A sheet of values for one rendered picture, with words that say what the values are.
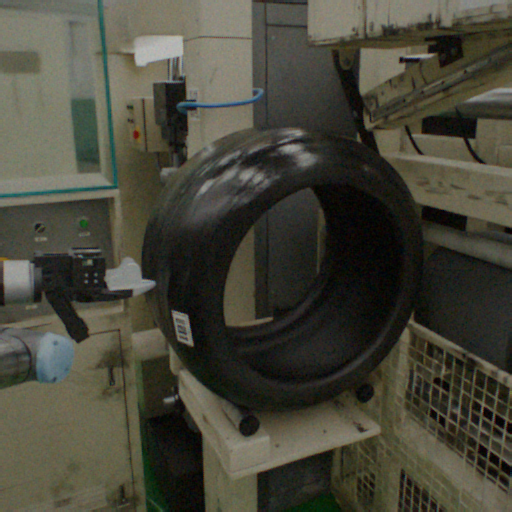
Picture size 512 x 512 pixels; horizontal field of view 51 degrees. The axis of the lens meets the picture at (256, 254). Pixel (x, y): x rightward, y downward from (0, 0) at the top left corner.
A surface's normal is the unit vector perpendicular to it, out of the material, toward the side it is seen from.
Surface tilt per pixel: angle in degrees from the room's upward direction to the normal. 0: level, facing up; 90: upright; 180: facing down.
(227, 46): 90
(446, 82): 90
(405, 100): 90
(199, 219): 65
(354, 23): 90
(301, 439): 0
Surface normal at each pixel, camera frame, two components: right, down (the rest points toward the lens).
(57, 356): 0.95, 0.08
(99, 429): 0.41, 0.26
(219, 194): -0.19, -0.26
